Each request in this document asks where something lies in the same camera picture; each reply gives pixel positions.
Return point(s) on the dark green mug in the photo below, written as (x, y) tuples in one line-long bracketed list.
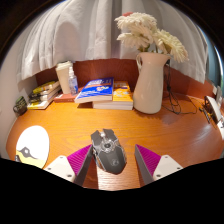
[(20, 106)]

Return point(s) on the white pleated curtain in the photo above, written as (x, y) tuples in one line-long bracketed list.
[(83, 33)]

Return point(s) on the clear spray bottle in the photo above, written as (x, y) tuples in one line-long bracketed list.
[(73, 83)]

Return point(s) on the white ceramic jug vase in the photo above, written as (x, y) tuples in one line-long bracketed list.
[(150, 86)]

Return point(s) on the red-brown flat book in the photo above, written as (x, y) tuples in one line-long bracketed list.
[(65, 97)]

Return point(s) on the white oval printed mouse pad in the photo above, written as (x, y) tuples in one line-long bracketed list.
[(35, 141)]

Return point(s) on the cream lidded tumbler cup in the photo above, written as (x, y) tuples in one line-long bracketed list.
[(63, 78)]

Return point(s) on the white yellow-spine book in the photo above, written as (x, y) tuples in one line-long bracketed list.
[(41, 104)]

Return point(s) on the black-spine book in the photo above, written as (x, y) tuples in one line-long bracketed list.
[(42, 97), (43, 93)]

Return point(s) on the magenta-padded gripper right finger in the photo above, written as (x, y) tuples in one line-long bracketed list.
[(166, 165)]

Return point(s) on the grey gaming computer mouse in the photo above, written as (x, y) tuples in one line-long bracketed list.
[(108, 153)]

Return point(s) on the orange-cover book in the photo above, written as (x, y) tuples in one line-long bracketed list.
[(122, 95)]

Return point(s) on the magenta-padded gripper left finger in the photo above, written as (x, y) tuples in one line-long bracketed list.
[(59, 166)]

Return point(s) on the silver laptop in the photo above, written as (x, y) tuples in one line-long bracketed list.
[(213, 108)]

